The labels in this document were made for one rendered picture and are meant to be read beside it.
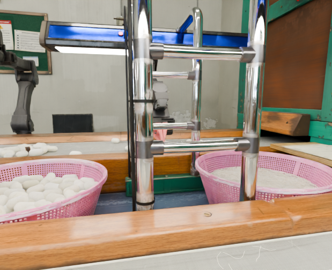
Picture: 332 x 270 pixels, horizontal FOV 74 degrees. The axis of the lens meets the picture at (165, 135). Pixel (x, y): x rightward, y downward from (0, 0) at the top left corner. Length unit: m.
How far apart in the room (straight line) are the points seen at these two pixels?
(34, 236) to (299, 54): 0.87
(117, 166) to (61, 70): 2.39
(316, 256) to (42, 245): 0.28
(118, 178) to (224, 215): 0.34
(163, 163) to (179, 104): 2.38
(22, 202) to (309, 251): 0.39
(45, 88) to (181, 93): 1.60
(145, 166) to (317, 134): 0.62
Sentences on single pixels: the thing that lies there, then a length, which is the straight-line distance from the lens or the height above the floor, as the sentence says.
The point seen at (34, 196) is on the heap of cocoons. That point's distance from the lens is 0.45.
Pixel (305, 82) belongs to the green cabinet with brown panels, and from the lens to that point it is 0.87.
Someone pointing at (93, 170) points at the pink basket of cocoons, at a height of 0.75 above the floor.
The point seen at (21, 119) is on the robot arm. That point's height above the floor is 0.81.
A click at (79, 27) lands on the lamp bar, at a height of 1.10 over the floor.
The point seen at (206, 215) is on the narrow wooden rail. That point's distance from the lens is 0.28.
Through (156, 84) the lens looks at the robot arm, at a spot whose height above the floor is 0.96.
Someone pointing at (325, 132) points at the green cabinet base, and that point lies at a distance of 0.79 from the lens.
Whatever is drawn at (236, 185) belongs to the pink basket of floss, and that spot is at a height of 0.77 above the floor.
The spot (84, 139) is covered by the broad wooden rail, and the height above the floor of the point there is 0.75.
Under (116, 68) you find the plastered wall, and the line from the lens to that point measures 2.82.
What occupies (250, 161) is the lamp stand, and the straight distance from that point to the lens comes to 0.33.
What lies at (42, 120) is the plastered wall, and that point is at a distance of 2.93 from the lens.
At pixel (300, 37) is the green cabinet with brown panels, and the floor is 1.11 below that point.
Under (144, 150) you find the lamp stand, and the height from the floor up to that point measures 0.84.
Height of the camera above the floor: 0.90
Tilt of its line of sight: 9 degrees down
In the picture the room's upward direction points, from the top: straight up
